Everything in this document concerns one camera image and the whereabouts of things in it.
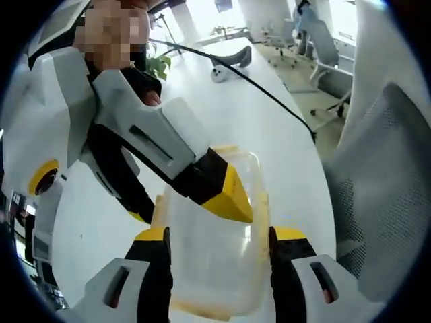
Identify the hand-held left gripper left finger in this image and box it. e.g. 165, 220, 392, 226
67, 227, 174, 323

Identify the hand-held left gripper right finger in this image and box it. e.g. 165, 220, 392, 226
268, 225, 371, 323

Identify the clear plastic buckle container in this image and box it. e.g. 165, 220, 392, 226
150, 144, 272, 319

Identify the person's right hand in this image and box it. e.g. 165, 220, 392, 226
139, 85, 163, 107

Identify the green potted plant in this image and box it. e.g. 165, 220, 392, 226
145, 41, 173, 82

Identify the white handheld controller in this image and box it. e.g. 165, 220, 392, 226
209, 65, 244, 84

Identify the dark shelving unit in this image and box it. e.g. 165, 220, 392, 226
5, 189, 69, 308

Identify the black curved object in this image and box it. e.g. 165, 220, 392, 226
209, 44, 253, 69

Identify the grey mesh office chair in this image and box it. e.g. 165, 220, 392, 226
322, 0, 431, 306

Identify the black cable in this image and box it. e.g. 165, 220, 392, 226
147, 38, 318, 141

